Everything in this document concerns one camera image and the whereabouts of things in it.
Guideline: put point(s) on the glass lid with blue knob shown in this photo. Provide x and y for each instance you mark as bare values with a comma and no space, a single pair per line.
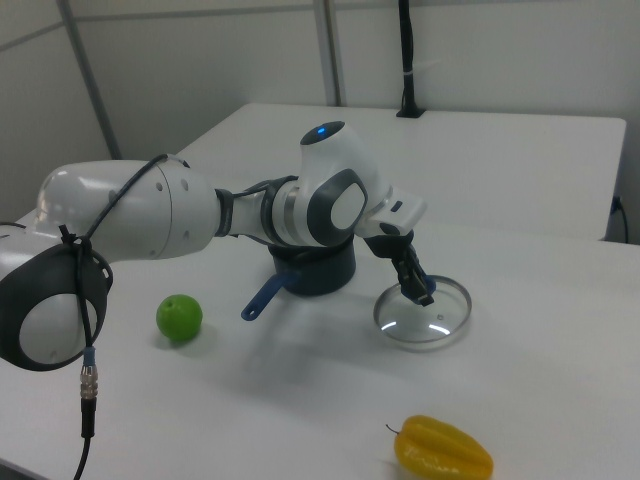
442,322

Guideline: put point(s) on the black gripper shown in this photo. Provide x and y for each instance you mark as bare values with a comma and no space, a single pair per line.
392,246

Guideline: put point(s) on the yellow starfruit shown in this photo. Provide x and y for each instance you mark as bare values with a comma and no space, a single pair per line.
440,451

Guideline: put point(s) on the green apple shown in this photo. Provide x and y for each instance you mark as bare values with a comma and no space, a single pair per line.
179,318

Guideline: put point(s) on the black pole with white band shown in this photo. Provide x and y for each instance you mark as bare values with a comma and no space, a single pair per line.
410,95

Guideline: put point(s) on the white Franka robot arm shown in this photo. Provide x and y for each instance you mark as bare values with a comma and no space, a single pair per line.
150,210

